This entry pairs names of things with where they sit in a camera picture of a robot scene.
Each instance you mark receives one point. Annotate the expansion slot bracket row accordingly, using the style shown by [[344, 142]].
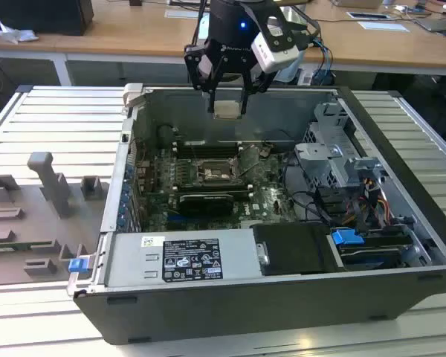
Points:
[[128, 193]]

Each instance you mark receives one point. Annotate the blue case latch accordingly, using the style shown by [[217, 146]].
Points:
[[78, 266]]

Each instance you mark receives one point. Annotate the pale blue teach pendant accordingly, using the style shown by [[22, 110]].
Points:
[[291, 75]]

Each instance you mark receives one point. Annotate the white paper sheet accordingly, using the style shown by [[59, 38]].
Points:
[[383, 26]]

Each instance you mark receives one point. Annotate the silver square CPU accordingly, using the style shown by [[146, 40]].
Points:
[[226, 109]]

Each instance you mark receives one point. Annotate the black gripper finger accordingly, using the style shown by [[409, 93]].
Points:
[[254, 83], [200, 80]]

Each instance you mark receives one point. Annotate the CPU socket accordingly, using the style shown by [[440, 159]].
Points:
[[217, 173]]

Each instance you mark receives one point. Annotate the grey parts rack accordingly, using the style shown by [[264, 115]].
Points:
[[29, 223]]

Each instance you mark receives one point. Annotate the grey laptop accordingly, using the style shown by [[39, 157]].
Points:
[[436, 24]]

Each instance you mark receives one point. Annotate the black plastic shroud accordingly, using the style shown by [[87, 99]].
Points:
[[293, 249]]

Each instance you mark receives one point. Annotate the green RAM stick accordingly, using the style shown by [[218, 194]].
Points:
[[22, 246]]

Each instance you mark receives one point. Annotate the black RAM slot row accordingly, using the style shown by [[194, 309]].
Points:
[[215, 189], [208, 150]]

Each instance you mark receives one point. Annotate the thin metal locking lever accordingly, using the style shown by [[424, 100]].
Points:
[[196, 158]]

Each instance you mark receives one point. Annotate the green motherboard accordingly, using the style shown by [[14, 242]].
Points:
[[267, 201]]

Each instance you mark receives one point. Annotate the black open PC case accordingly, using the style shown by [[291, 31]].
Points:
[[245, 316]]

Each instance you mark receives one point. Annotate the grey power supply unit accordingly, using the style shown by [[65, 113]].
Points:
[[134, 260]]

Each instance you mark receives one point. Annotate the hard disk in blue carrier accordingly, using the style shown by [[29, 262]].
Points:
[[345, 236]]

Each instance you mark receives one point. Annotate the black graphics card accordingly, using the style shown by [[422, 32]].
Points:
[[206, 204]]

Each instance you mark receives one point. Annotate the black computer box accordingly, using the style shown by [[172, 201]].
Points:
[[37, 15]]

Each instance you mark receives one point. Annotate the wooden desk white frame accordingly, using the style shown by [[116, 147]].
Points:
[[134, 37]]

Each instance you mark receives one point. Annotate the crumpled white paper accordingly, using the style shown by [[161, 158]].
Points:
[[16, 33]]

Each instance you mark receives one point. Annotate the grey metal drive cage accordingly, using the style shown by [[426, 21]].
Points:
[[319, 156]]

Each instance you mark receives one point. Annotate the white power adapter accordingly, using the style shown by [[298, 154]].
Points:
[[306, 78]]

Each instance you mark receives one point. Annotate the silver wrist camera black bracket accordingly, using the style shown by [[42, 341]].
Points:
[[275, 56]]

